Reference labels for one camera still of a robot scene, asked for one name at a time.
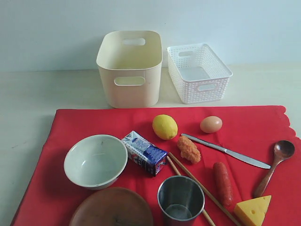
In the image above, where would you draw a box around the white perforated plastic basket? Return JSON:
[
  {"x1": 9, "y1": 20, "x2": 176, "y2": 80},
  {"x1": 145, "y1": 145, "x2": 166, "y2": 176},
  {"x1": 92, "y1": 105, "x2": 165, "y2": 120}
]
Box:
[{"x1": 167, "y1": 43, "x2": 233, "y2": 104}]

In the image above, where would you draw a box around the blue white milk carton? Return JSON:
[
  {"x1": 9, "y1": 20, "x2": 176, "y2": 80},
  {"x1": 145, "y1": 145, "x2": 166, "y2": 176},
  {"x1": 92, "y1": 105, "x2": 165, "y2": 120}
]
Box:
[{"x1": 121, "y1": 131, "x2": 167, "y2": 177}]

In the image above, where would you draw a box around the brown egg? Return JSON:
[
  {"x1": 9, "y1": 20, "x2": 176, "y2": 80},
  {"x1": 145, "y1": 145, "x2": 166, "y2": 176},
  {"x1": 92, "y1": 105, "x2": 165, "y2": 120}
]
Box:
[{"x1": 200, "y1": 116, "x2": 222, "y2": 133}]

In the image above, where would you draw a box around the brown wooden spoon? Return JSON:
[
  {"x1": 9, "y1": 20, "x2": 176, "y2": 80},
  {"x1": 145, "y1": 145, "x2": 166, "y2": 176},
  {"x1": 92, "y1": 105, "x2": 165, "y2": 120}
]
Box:
[{"x1": 252, "y1": 140, "x2": 295, "y2": 198}]

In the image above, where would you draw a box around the yellow cheese wedge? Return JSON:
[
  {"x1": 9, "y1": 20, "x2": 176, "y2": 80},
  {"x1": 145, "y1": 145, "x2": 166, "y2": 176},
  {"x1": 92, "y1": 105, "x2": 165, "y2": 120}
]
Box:
[{"x1": 234, "y1": 195, "x2": 272, "y2": 226}]

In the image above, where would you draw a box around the cream plastic storage bin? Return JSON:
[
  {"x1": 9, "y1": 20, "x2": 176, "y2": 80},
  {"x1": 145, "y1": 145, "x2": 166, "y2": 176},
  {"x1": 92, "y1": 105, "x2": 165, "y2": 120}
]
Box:
[{"x1": 96, "y1": 31, "x2": 163, "y2": 108}]

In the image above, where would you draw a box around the red sausage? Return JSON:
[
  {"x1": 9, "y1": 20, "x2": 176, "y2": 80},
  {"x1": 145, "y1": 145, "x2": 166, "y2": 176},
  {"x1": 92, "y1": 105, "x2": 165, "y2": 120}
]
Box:
[{"x1": 213, "y1": 162, "x2": 233, "y2": 207}]

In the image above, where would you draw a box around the brown wooden plate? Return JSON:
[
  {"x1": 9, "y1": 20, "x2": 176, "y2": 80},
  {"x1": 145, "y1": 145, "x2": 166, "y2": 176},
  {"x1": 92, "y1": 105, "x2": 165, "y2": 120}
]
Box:
[{"x1": 69, "y1": 187, "x2": 154, "y2": 226}]

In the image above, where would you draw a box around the orange fried chicken piece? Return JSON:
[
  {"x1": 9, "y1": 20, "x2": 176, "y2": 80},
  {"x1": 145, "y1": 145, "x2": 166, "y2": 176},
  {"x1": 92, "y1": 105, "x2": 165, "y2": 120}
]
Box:
[{"x1": 177, "y1": 136, "x2": 201, "y2": 164}]

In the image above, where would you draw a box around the upper wooden chopstick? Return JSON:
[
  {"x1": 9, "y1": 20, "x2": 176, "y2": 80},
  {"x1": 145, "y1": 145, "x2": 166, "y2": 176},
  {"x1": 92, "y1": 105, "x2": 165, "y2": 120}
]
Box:
[{"x1": 168, "y1": 152, "x2": 241, "y2": 226}]

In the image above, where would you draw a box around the stainless steel table knife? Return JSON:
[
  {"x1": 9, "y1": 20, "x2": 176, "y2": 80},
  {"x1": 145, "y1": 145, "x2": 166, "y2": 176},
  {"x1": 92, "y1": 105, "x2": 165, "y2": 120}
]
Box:
[{"x1": 182, "y1": 133, "x2": 271, "y2": 169}]

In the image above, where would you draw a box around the yellow lemon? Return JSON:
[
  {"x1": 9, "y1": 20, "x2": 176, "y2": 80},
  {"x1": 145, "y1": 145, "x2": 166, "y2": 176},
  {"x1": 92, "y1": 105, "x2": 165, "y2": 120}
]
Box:
[{"x1": 152, "y1": 114, "x2": 178, "y2": 140}]

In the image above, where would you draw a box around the red tablecloth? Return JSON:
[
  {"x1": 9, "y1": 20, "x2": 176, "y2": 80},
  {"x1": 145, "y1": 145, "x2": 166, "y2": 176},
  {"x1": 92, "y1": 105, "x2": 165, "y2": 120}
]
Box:
[{"x1": 11, "y1": 105, "x2": 301, "y2": 226}]

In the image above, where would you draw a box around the white ceramic bowl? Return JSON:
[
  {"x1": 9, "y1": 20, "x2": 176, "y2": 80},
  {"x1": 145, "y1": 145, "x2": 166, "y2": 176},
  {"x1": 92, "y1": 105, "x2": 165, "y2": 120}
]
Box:
[{"x1": 63, "y1": 134, "x2": 128, "y2": 190}]

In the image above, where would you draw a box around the stainless steel cup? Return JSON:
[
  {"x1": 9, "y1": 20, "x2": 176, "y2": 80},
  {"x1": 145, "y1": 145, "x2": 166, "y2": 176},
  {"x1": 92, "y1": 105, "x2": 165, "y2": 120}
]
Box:
[{"x1": 157, "y1": 176, "x2": 205, "y2": 226}]

